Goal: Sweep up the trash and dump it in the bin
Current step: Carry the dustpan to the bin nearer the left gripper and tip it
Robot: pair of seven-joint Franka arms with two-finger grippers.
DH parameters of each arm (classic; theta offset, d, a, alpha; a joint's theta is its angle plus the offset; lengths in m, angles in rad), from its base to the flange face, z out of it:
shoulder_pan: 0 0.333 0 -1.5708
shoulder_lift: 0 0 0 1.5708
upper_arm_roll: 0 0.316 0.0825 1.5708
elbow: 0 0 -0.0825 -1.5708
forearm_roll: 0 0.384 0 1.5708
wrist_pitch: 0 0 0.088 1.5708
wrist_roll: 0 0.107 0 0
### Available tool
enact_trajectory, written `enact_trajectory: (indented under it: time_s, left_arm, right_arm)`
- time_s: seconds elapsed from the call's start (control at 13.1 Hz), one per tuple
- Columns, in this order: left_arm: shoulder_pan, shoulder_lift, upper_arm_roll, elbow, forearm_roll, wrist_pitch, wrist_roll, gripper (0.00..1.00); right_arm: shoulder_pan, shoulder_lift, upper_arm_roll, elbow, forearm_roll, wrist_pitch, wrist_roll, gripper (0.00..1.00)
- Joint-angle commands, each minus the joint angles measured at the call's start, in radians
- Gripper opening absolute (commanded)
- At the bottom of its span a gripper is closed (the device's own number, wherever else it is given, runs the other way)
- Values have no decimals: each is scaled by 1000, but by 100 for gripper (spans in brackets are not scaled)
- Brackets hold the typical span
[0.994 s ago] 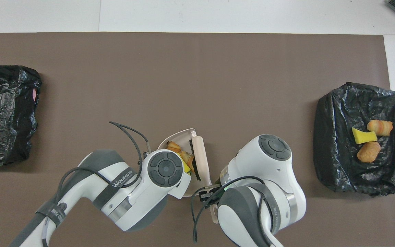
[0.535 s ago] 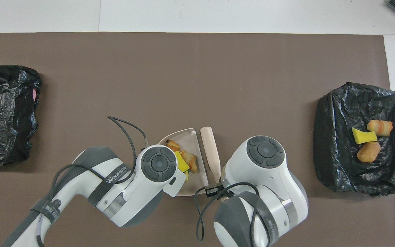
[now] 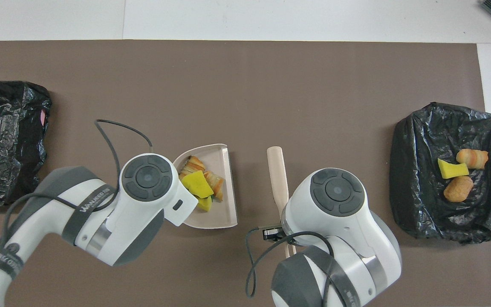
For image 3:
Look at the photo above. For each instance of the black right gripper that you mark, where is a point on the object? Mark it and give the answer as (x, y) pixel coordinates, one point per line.
(273, 233)

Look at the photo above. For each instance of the beige brush with black bristles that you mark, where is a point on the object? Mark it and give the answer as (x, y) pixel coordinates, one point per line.
(276, 179)

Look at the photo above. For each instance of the beige plastic dustpan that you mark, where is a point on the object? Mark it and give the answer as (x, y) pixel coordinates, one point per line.
(222, 213)

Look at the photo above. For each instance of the striped orange croissant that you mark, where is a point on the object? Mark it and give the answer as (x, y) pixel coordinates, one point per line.
(216, 185)
(473, 158)

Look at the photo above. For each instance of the small croissant piece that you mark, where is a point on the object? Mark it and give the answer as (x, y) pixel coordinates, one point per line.
(194, 163)

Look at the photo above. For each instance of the curved yellow sponge piece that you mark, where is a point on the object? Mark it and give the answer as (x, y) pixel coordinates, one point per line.
(452, 169)

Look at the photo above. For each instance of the oval brown bread roll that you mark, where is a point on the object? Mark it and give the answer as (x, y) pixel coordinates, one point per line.
(458, 189)

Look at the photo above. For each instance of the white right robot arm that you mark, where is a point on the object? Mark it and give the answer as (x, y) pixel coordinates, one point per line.
(335, 213)

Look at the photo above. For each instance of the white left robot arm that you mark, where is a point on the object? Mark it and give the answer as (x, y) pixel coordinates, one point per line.
(134, 213)

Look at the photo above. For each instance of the black plastic bin bag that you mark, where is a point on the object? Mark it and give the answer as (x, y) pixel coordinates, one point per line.
(420, 192)

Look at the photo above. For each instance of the black bin bag with pink spot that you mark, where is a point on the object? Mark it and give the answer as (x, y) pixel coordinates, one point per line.
(7, 140)

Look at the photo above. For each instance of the brown table mat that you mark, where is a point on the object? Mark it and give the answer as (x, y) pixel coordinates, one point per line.
(271, 85)

